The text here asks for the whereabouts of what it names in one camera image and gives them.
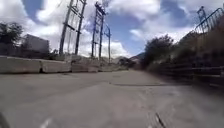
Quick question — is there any metal fence on slope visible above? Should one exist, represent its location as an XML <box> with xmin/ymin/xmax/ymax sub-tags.
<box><xmin>193</xmin><ymin>5</ymin><xmax>224</xmax><ymax>34</ymax></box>

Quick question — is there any dark steel pylon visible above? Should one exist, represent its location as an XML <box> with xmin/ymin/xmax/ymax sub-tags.
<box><xmin>90</xmin><ymin>1</ymin><xmax>107</xmax><ymax>60</ymax></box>

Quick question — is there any row of concrete barriers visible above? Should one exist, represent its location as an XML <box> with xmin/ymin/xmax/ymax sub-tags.
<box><xmin>0</xmin><ymin>55</ymin><xmax>129</xmax><ymax>75</ymax></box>

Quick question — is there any grey concrete road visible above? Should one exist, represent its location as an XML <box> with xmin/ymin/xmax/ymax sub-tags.
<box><xmin>0</xmin><ymin>69</ymin><xmax>224</xmax><ymax>128</ymax></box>

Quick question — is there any brushy hillside slope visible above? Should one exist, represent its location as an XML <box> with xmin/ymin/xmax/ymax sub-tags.
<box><xmin>146</xmin><ymin>15</ymin><xmax>224</xmax><ymax>88</ymax></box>

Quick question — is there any dark bushy tree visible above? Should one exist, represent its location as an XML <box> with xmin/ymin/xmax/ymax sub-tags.
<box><xmin>142</xmin><ymin>33</ymin><xmax>176</xmax><ymax>70</ymax></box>

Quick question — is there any grey building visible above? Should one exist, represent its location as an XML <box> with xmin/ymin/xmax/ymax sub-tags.
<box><xmin>21</xmin><ymin>33</ymin><xmax>51</xmax><ymax>60</ymax></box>

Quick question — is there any dark roadside railing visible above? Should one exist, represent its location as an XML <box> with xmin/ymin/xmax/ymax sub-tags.
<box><xmin>147</xmin><ymin>62</ymin><xmax>224</xmax><ymax>89</ymax></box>

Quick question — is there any thin utility pole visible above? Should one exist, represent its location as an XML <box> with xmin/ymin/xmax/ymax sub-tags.
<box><xmin>104</xmin><ymin>25</ymin><xmax>112</xmax><ymax>64</ymax></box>

